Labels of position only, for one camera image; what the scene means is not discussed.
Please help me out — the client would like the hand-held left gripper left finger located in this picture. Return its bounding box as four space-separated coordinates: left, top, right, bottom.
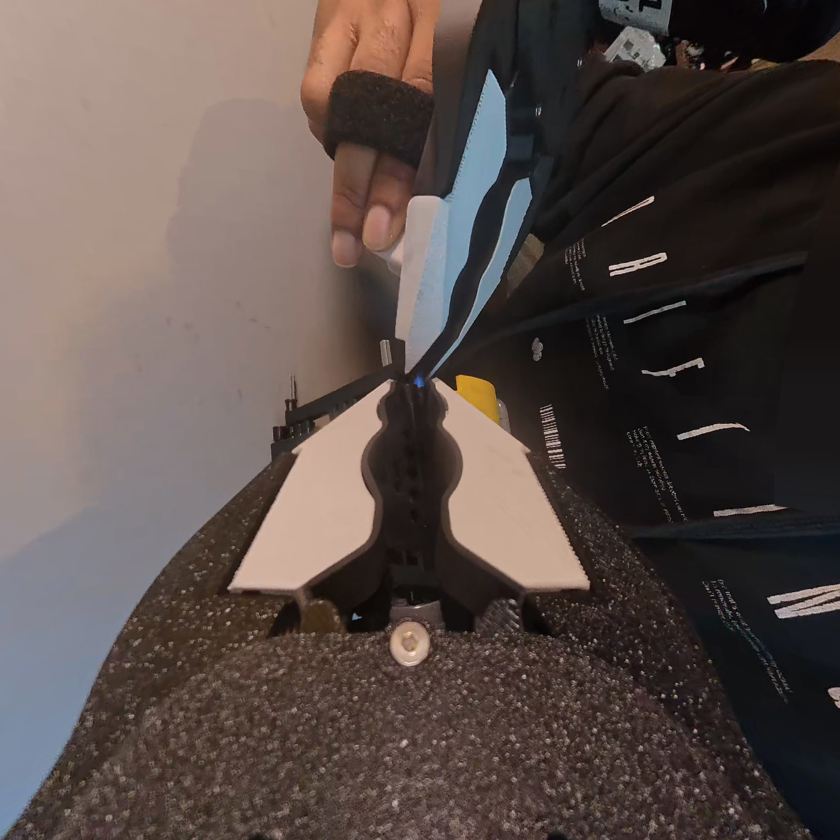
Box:
230 378 418 602

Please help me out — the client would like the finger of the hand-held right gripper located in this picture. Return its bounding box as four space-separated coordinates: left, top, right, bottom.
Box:
423 176 536 382
393 69 513 374

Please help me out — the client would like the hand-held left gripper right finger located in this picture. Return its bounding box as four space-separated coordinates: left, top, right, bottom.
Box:
423 378 592 618

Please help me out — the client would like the person's right hand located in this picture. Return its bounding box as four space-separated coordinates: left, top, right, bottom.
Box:
300 0 443 270

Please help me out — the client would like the grey desk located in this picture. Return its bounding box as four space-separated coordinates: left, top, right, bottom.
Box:
0 0 480 815

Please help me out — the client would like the white printed paper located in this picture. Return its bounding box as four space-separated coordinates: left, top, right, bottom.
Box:
602 24 670 73

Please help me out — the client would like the black yellow toy brick vehicle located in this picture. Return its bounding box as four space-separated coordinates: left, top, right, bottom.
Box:
269 339 508 618

